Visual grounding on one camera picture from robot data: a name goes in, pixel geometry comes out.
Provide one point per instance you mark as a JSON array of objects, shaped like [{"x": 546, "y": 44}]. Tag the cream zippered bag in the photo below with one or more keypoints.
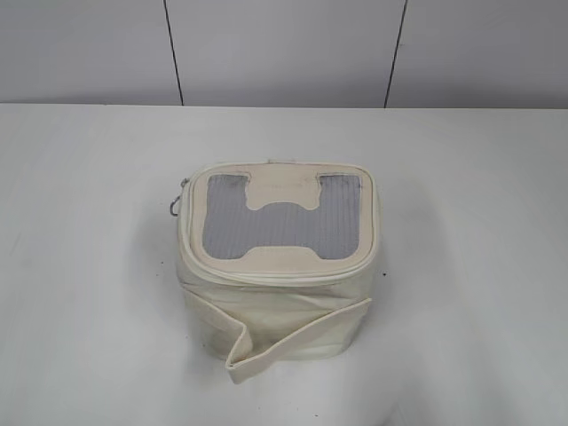
[{"x": 277, "y": 260}]

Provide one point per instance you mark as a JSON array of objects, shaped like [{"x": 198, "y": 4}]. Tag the silver ring zipper pull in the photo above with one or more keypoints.
[{"x": 175, "y": 206}]

